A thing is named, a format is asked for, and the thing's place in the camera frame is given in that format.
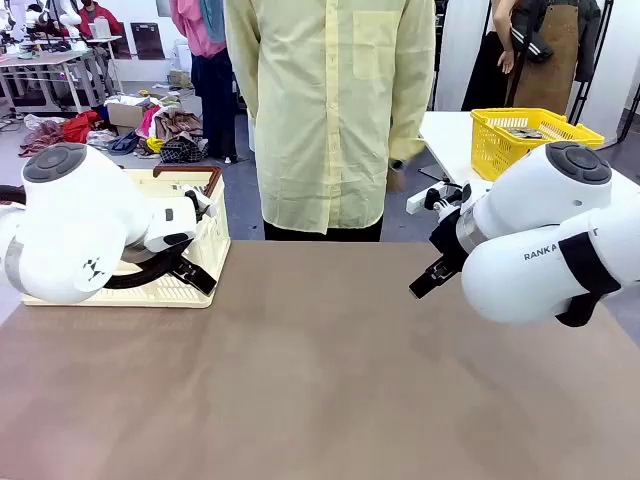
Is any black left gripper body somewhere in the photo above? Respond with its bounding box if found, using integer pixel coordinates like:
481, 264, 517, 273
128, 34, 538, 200
123, 242, 198, 275

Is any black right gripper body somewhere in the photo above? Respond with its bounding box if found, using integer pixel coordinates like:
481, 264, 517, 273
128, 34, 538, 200
428, 209, 474, 274

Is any cream shopping basket brown rim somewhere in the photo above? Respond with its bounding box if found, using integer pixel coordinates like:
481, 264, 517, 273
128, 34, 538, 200
20, 165, 232, 309

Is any yellow plastic basket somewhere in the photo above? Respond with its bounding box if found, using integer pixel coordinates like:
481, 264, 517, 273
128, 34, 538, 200
469, 107, 606, 183

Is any white side table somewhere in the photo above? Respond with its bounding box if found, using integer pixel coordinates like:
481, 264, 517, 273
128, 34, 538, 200
418, 110, 640, 202

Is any black patterned bag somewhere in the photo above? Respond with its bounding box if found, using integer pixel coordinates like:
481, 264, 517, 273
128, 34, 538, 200
158, 134, 210, 164

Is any dark blue cloth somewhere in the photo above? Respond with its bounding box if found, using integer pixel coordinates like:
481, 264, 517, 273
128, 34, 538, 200
106, 130, 142, 154

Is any brown crumpled cloth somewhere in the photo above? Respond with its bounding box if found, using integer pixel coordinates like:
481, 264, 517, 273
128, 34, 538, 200
151, 106, 205, 146

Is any cardboard box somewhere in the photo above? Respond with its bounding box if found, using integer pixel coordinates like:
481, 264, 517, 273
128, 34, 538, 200
104, 94, 151, 136

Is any red cloth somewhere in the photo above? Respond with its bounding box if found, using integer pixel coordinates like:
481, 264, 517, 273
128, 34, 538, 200
61, 110, 102, 145

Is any pink crumpled cloth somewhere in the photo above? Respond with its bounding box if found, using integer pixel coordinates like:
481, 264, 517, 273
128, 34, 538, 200
18, 119, 66, 157

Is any person in pink top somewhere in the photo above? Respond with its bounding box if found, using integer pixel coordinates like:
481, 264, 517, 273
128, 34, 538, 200
168, 0, 239, 164

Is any person in yellow shirt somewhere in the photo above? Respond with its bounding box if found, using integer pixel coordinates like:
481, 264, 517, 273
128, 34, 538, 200
223, 0, 437, 244

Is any person in brown apron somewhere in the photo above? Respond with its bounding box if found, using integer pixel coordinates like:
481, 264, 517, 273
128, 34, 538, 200
462, 0, 604, 119

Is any grey background workbench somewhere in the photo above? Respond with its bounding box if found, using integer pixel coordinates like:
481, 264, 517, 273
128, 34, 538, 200
0, 35, 124, 115

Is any person in red top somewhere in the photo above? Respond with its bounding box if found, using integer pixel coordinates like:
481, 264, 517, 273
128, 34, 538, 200
77, 0, 124, 40

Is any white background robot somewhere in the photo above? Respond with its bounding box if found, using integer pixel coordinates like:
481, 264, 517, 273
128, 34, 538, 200
0, 0, 85, 51

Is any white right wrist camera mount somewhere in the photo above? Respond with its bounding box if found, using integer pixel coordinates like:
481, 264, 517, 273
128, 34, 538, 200
405, 180, 474, 224

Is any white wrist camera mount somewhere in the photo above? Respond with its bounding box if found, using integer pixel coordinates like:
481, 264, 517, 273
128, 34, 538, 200
180, 183, 220, 220
405, 180, 474, 224

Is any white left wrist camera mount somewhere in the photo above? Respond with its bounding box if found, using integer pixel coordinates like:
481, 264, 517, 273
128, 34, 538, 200
180, 183, 220, 220

